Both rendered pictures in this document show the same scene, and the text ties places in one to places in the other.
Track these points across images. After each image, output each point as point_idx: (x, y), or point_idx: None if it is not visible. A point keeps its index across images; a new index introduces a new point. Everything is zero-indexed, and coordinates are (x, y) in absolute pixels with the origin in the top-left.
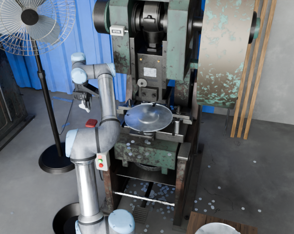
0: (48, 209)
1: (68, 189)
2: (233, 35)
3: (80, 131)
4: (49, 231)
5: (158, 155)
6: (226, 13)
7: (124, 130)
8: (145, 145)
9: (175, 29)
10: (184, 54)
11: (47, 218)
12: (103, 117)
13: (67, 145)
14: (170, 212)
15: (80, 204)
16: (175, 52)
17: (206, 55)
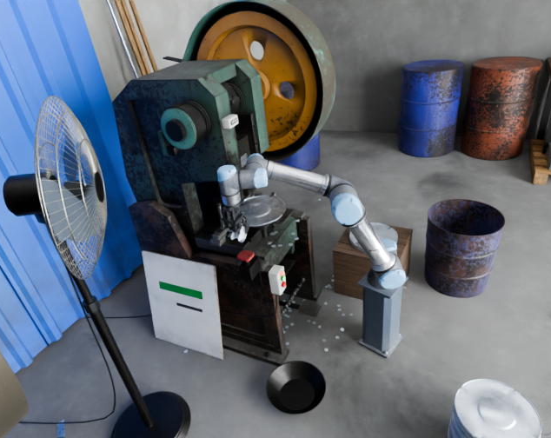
0: (260, 434)
1: (229, 408)
2: (328, 62)
3: (345, 191)
4: (301, 428)
5: (288, 235)
6: (320, 47)
7: (252, 244)
8: (278, 235)
9: (257, 96)
10: (265, 118)
11: (277, 434)
12: (322, 181)
13: (359, 203)
14: (295, 300)
15: (381, 253)
16: (261, 120)
17: (325, 85)
